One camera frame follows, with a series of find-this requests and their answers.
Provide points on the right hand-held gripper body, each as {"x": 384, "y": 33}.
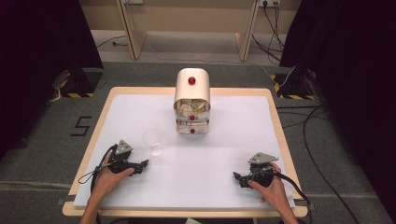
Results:
{"x": 263, "y": 175}

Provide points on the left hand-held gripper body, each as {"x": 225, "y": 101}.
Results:
{"x": 123, "y": 148}

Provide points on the person's right hand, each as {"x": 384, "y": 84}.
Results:
{"x": 277, "y": 193}

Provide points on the person's left hand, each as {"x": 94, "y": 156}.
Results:
{"x": 106, "y": 182}

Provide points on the clear plastic cup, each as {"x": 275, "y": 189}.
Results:
{"x": 153, "y": 138}

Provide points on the light wooden table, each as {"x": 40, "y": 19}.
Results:
{"x": 96, "y": 124}

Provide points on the white table mat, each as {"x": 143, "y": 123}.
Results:
{"x": 199, "y": 168}

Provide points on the black stand base striped tape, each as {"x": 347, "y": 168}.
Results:
{"x": 294, "y": 85}
{"x": 82, "y": 84}

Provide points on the white drawer cabinet red knobs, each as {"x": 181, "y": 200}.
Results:
{"x": 191, "y": 90}

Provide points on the wooden desk leg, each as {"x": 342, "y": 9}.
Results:
{"x": 246, "y": 37}
{"x": 134, "y": 34}

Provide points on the black curtain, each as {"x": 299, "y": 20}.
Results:
{"x": 351, "y": 62}
{"x": 37, "y": 62}

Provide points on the white wall socket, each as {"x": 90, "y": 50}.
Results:
{"x": 270, "y": 2}

